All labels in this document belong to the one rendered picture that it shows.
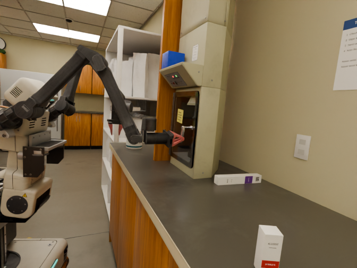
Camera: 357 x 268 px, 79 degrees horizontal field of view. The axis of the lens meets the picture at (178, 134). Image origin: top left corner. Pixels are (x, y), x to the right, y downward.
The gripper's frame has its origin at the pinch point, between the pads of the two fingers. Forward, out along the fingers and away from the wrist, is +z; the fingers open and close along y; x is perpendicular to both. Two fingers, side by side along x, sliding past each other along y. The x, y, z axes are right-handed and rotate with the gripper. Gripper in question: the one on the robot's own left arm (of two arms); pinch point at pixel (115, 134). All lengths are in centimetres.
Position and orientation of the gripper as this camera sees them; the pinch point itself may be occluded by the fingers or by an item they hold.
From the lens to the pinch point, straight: 142.4
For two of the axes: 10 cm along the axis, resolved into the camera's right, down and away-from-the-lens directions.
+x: -4.2, -1.5, 9.0
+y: 9.1, 0.1, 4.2
